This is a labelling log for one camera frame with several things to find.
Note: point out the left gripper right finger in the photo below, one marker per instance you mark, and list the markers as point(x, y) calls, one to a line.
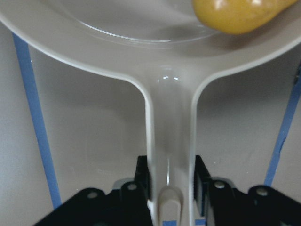
point(222, 204)

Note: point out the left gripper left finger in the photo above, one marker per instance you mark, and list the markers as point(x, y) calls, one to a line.
point(125, 206)

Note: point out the beige plastic dustpan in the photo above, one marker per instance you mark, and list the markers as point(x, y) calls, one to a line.
point(167, 53)

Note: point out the orange mango-like fruit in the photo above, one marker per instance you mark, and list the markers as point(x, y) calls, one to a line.
point(238, 16)

